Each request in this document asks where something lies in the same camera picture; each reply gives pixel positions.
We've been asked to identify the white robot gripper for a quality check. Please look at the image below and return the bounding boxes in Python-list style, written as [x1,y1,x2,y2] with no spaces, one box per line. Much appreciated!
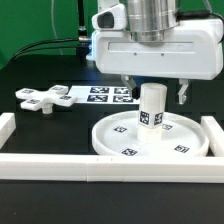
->
[92,19,223,105]

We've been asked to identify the white round table top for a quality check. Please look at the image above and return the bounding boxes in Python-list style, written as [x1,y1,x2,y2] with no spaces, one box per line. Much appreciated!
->
[92,111,209,158]

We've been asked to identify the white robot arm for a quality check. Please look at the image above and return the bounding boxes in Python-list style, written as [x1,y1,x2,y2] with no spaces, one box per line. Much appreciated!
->
[87,0,224,104]

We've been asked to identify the white sheet with markers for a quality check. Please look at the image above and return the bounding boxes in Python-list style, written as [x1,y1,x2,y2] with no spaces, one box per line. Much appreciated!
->
[69,85,139,105]

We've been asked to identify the white cross-shaped table base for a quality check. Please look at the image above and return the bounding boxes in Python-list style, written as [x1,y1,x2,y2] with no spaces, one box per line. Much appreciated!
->
[15,85,77,114]

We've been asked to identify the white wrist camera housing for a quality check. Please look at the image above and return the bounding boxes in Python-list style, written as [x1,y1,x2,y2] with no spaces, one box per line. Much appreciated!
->
[92,3,127,30]

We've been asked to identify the white right fence rail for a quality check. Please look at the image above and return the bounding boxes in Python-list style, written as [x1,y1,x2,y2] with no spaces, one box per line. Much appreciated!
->
[201,116,224,157]

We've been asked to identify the white fence rail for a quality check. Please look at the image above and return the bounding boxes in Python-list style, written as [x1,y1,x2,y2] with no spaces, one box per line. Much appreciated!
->
[201,116,224,157]
[0,153,224,183]
[0,113,16,149]

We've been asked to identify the black cable bundle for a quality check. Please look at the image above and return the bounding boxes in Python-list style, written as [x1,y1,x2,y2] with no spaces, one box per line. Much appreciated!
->
[6,0,93,64]

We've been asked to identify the thin white cable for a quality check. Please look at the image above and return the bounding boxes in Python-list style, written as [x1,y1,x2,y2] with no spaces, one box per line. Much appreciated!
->
[50,0,64,56]

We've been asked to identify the white left fence rail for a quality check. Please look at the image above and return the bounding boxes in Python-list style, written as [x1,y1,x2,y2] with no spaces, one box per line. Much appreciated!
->
[0,113,16,149]

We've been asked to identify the white front fence rail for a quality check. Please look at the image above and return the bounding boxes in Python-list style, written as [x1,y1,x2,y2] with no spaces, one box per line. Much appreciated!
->
[0,153,224,183]

